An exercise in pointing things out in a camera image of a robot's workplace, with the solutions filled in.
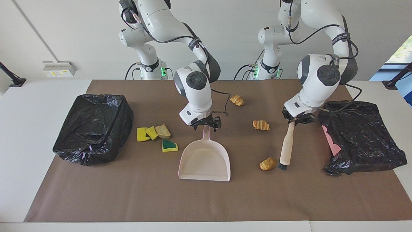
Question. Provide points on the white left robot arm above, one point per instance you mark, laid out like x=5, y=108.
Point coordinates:
x=317, y=87

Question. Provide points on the black bag lined box bin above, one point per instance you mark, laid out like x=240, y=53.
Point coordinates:
x=93, y=129

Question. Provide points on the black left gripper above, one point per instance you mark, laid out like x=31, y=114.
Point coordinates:
x=302, y=117

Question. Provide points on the large yellow sponge piece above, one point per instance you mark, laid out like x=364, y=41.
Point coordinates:
x=141, y=135

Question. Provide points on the golden croissant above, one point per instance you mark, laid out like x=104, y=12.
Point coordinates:
x=261, y=125
x=237, y=100

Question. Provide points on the crumpled black trash bag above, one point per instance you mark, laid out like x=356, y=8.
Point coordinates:
x=363, y=135

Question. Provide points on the window with greenery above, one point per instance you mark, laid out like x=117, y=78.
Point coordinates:
x=404, y=53

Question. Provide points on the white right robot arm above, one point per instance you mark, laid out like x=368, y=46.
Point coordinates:
x=196, y=93

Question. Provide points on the pale pink plastic dustpan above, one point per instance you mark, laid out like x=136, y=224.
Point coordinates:
x=204, y=161

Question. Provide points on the green and yellow sponge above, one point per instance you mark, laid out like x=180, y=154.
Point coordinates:
x=169, y=146

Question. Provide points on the pink plastic bin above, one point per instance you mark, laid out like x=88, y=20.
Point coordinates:
x=331, y=141

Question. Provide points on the beige hand brush black bristles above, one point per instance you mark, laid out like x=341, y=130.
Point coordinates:
x=286, y=148

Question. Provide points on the small yellow sponge piece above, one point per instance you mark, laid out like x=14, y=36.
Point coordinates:
x=152, y=132

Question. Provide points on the brown paper table mat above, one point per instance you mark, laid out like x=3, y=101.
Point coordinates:
x=289, y=193

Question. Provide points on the brown oval bread roll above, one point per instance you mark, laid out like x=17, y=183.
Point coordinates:
x=267, y=164

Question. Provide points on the beige sponge chunk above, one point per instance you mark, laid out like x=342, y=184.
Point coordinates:
x=163, y=130

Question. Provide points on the white wall socket box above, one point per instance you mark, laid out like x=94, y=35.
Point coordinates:
x=59, y=68

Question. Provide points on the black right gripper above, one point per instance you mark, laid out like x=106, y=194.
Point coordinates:
x=206, y=120

